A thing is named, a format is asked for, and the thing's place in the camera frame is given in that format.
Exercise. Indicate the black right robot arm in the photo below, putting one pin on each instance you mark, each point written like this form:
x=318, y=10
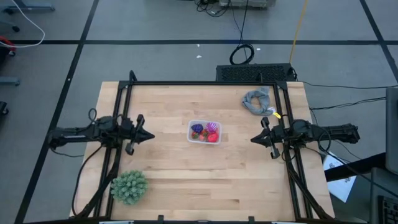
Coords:
x=329, y=132

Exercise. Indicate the clear plastic tupperware container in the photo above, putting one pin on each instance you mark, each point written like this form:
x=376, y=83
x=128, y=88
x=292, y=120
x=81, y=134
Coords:
x=188, y=138

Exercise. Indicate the yellow tag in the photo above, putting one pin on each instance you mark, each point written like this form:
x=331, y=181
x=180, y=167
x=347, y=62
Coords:
x=277, y=115

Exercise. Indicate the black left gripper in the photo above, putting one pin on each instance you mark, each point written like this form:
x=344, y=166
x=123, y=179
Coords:
x=132, y=133

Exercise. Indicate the red strawberry with large leaves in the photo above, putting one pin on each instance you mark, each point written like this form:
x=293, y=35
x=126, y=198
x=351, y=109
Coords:
x=195, y=135

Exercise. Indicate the grey equipment box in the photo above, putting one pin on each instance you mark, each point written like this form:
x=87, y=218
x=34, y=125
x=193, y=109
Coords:
x=245, y=2

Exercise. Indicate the green potted artificial plant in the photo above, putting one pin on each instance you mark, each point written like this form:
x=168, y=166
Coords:
x=129, y=187

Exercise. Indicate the pink striped toy fruit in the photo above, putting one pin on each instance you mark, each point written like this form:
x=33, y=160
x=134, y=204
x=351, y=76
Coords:
x=211, y=127

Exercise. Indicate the blue toy grape bunch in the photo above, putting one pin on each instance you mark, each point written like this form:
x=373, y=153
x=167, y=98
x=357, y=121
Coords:
x=196, y=127

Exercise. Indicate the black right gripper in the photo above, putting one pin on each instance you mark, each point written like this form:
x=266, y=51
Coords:
x=280, y=135

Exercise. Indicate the white printed paper sheet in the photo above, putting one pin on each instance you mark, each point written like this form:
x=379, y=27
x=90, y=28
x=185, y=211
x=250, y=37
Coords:
x=340, y=186

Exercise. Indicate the large red toy tomato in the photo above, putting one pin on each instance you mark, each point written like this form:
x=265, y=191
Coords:
x=213, y=137

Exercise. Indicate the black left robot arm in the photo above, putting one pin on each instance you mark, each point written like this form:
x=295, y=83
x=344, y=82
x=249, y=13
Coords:
x=84, y=132

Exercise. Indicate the grey crumpled cloth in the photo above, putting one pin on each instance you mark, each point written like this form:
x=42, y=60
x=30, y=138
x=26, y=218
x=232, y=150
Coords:
x=261, y=107

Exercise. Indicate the black metal table frame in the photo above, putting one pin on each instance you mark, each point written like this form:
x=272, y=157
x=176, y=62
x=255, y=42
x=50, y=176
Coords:
x=202, y=83

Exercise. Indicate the black keyboard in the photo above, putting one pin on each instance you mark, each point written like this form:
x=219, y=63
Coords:
x=388, y=210

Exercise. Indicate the grey monitor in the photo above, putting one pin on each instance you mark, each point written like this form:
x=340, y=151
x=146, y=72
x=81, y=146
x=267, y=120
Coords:
x=392, y=130

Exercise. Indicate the black computer case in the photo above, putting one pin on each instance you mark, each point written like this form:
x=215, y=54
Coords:
x=255, y=73

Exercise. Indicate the black table edge clamp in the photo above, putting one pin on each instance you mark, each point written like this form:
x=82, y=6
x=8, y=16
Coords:
x=160, y=218
x=251, y=219

